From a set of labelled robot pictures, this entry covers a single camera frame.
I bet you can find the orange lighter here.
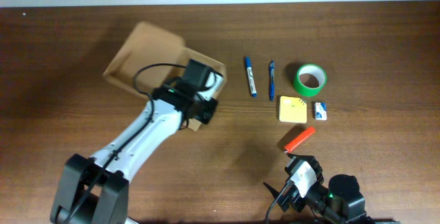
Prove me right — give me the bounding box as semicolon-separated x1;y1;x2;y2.
283;126;316;153

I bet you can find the blue whiteboard marker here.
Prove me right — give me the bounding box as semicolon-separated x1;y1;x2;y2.
244;56;257;98

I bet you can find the brown cardboard box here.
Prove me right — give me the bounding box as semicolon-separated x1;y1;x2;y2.
103;22;226;131

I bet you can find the yellow sticky note pad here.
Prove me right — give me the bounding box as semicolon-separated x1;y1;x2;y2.
278;96;307;124

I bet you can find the small white blue box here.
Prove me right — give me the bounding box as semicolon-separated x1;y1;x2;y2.
314;102;327;121

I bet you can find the blue ballpoint pen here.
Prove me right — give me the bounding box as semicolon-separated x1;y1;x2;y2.
269;60;275;101

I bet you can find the green tape roll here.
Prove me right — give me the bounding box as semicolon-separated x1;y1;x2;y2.
293;64;327;97

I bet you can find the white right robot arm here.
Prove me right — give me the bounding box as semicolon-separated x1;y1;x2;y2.
264;153;395;224

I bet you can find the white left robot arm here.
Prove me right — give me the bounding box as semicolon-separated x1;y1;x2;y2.
49;100;183;224

